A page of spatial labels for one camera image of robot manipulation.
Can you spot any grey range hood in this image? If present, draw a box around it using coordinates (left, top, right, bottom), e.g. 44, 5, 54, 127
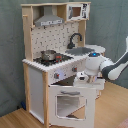
35, 6, 64, 27

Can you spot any wooden toy kitchen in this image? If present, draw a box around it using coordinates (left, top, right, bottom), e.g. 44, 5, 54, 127
22, 2, 104, 128

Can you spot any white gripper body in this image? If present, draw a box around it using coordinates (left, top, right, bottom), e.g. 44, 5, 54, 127
74, 72, 97, 83

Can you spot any silver toy pot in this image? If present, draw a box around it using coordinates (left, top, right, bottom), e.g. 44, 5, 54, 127
41, 50, 56, 61

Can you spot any red left stove knob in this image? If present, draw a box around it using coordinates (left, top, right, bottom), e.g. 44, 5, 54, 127
54, 73, 60, 79

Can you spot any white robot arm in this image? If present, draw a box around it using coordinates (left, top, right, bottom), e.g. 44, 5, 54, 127
74, 37, 128, 83

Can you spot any white oven door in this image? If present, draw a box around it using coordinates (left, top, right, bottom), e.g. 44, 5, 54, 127
48, 78, 106, 128

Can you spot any grey toy sink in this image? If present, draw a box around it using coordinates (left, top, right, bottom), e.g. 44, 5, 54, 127
66, 47, 94, 56

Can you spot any black toy faucet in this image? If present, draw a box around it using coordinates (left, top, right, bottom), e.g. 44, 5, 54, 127
67, 33, 82, 49

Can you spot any toy microwave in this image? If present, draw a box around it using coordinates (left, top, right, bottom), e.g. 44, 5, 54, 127
67, 3, 89, 21

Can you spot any black toy stovetop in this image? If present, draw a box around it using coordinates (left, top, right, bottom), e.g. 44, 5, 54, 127
35, 53, 71, 67

